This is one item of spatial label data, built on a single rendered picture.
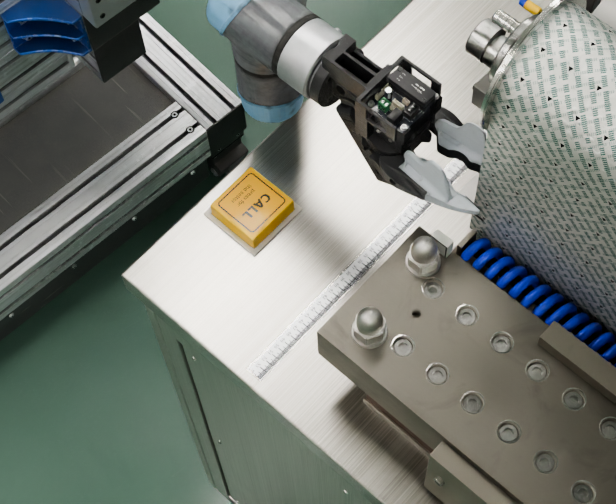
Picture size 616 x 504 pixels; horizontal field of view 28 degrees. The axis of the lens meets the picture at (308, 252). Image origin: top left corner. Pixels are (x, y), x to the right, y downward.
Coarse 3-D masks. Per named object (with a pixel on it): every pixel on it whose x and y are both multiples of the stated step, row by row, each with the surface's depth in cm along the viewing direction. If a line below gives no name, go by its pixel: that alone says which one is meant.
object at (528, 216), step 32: (512, 160) 115; (480, 192) 124; (512, 192) 119; (544, 192) 115; (480, 224) 129; (512, 224) 124; (544, 224) 119; (576, 224) 115; (608, 224) 111; (512, 256) 129; (544, 256) 124; (576, 256) 119; (608, 256) 115; (576, 288) 124; (608, 288) 119; (608, 320) 124
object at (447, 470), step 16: (448, 448) 121; (432, 464) 122; (448, 464) 120; (464, 464) 120; (432, 480) 127; (448, 480) 122; (464, 480) 120; (480, 480) 120; (448, 496) 127; (464, 496) 122; (480, 496) 119; (496, 496) 119
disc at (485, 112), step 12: (564, 0) 108; (576, 0) 110; (552, 12) 107; (540, 24) 107; (528, 36) 106; (516, 48) 106; (504, 60) 107; (504, 72) 107; (492, 84) 108; (492, 96) 109; (480, 120) 112
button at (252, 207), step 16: (240, 176) 146; (256, 176) 146; (224, 192) 145; (240, 192) 145; (256, 192) 145; (272, 192) 145; (224, 208) 144; (240, 208) 144; (256, 208) 144; (272, 208) 144; (288, 208) 145; (224, 224) 146; (240, 224) 143; (256, 224) 143; (272, 224) 144; (256, 240) 143
